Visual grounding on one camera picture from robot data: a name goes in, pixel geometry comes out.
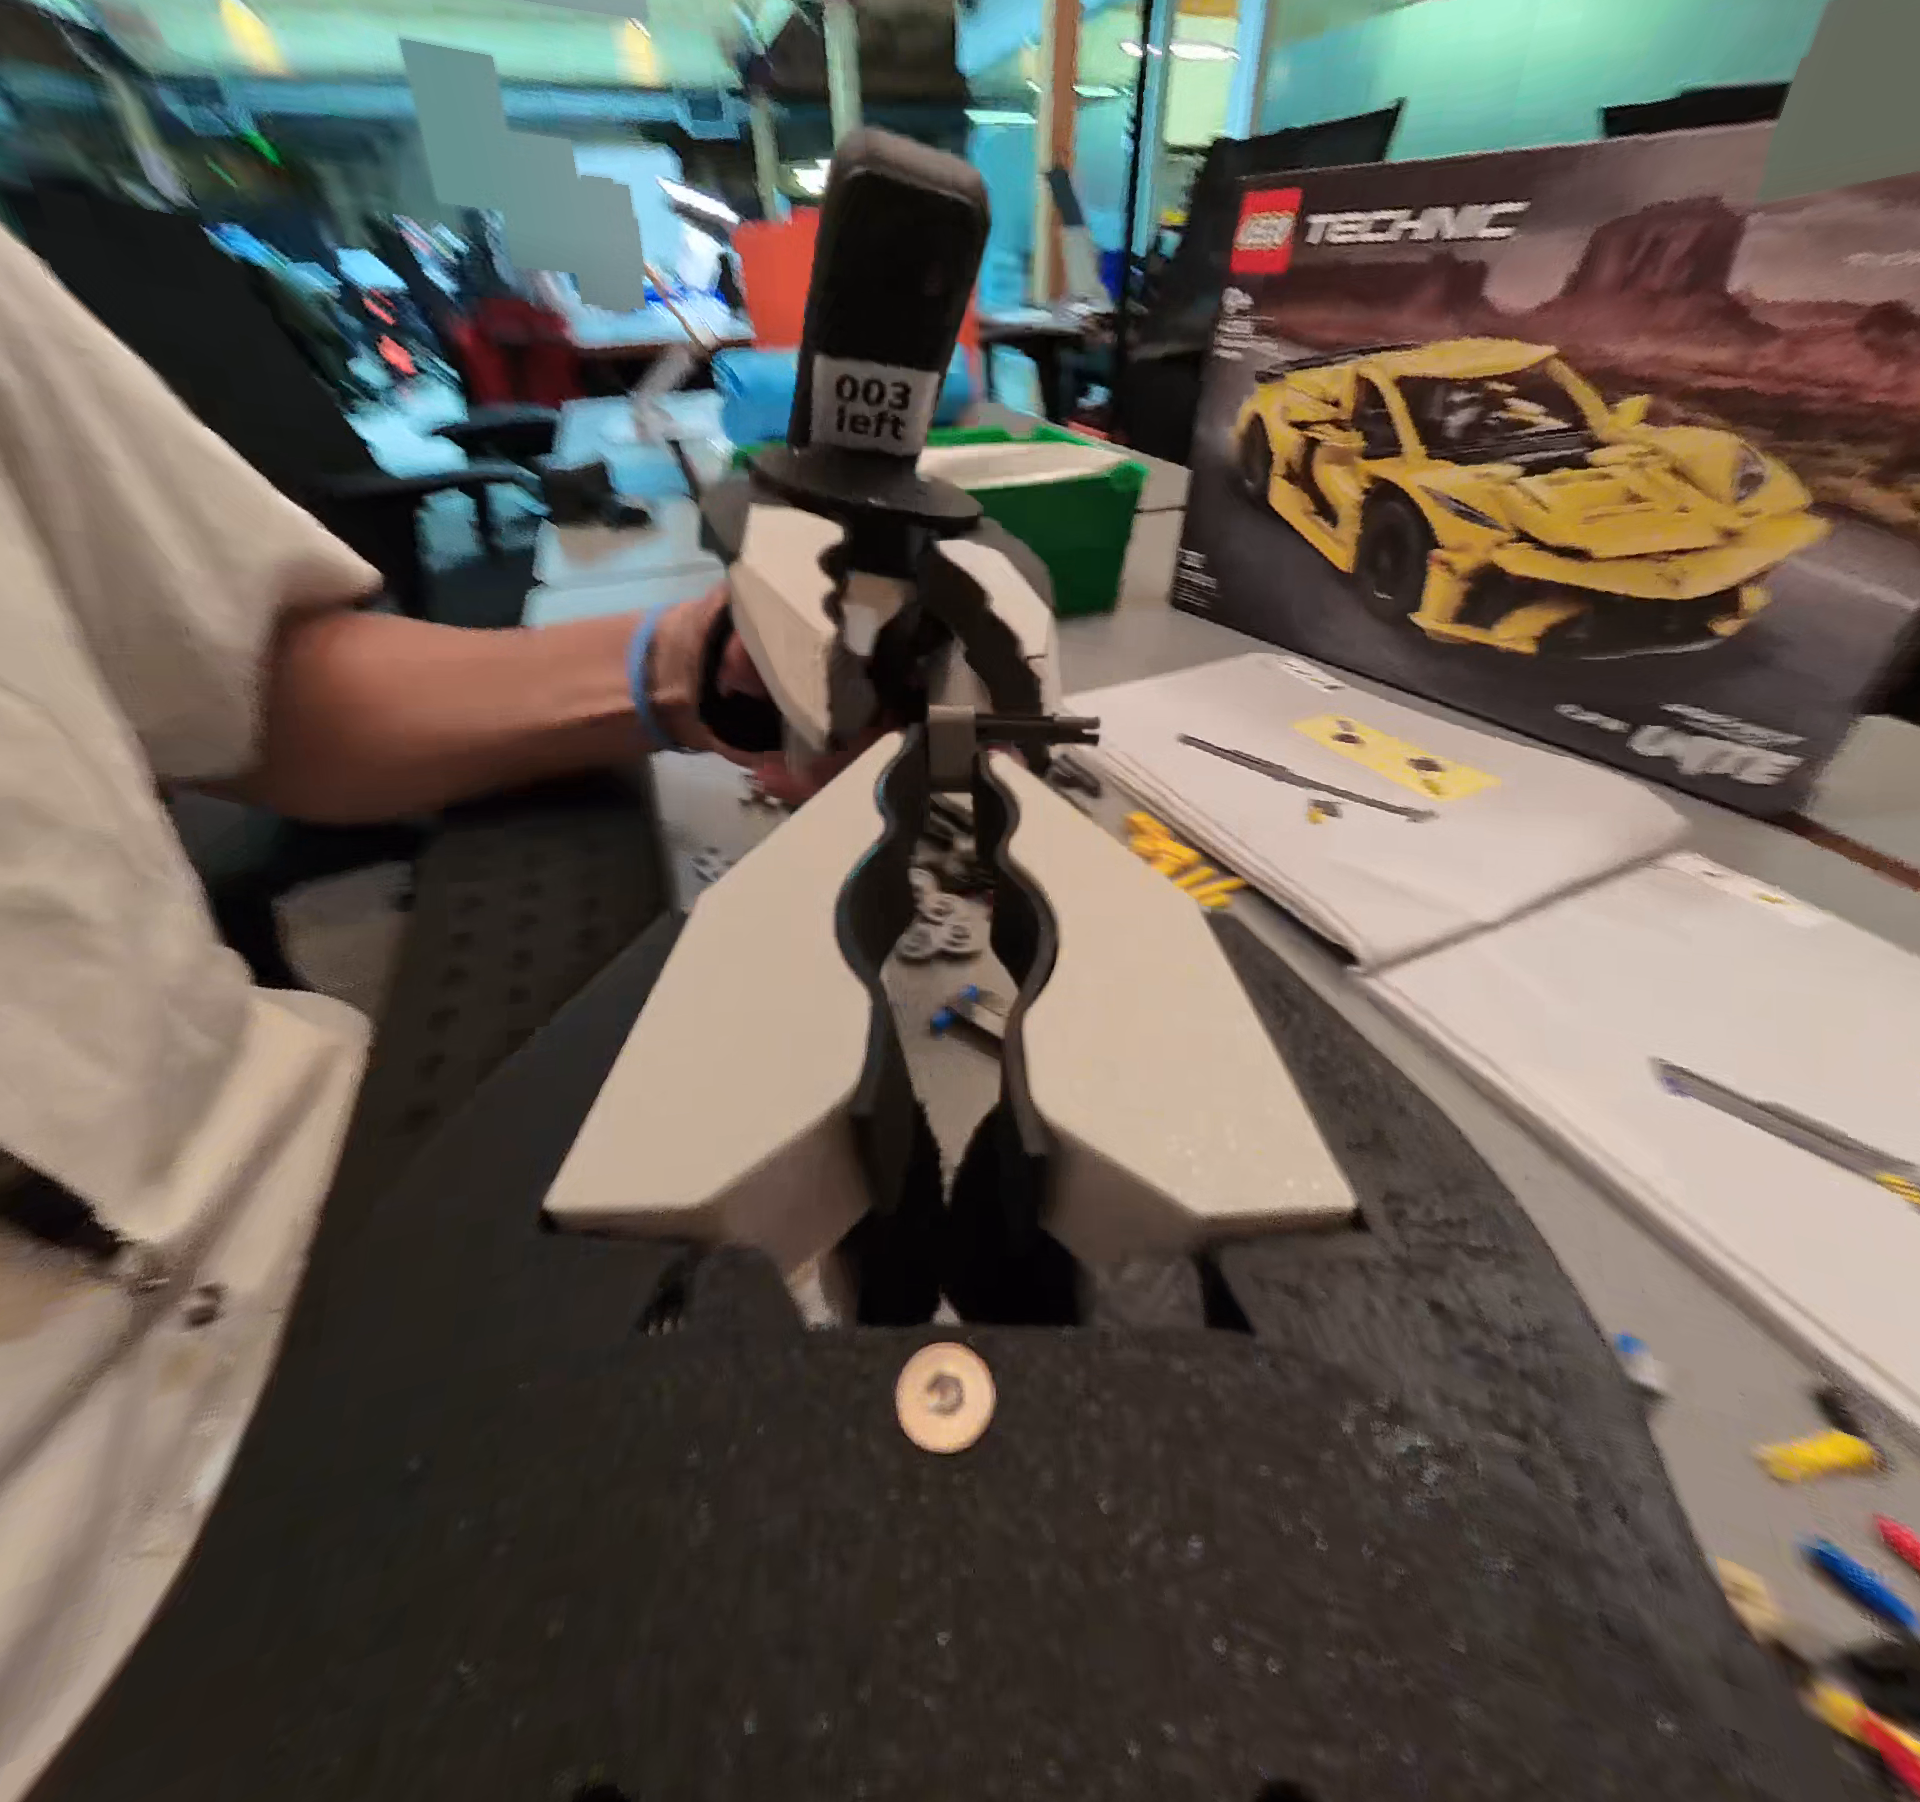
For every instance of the light grey round lego piece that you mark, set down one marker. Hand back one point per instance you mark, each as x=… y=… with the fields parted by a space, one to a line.
x=960 y=916
x=920 y=939

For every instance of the person's left forearm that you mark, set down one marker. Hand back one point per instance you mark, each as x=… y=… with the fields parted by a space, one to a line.
x=421 y=708

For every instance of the green plastic bin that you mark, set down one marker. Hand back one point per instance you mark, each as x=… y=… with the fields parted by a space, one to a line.
x=1064 y=526

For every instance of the white paper sheet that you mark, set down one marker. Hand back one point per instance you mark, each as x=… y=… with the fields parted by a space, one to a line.
x=1020 y=463

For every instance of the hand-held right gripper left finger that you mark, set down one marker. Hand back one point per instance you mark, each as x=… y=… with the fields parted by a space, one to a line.
x=719 y=1067

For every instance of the light blue package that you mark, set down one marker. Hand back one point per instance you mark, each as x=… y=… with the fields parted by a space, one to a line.
x=757 y=399

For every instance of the black lego pin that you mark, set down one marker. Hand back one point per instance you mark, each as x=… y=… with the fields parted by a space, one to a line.
x=1043 y=731

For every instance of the black office chair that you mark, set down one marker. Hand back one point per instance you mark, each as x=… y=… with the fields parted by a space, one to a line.
x=226 y=376

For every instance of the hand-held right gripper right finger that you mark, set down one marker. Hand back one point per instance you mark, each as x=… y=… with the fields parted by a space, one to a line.
x=1171 y=1067

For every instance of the orange plastic case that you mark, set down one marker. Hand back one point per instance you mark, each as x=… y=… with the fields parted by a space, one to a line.
x=774 y=279

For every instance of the cluster of yellow lego pieces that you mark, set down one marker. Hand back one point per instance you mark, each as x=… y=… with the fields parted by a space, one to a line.
x=1178 y=857

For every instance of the long grey lego beam assembly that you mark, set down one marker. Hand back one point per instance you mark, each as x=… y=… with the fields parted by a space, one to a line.
x=966 y=1010

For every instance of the blue wristband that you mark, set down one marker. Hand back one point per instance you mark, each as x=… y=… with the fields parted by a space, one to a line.
x=644 y=678

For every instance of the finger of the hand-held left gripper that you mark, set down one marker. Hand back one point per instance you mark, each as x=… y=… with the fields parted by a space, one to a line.
x=779 y=602
x=1005 y=602

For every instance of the pile of small colourful lego pieces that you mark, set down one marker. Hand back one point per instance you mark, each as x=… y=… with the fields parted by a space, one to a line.
x=1831 y=1577

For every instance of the lego set box with yellow car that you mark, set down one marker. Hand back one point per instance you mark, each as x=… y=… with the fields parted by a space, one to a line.
x=1501 y=482

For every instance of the person's left hand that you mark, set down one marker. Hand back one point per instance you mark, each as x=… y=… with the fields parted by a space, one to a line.
x=691 y=678

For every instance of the open instruction booklet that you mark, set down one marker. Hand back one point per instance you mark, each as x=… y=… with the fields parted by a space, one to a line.
x=1501 y=842

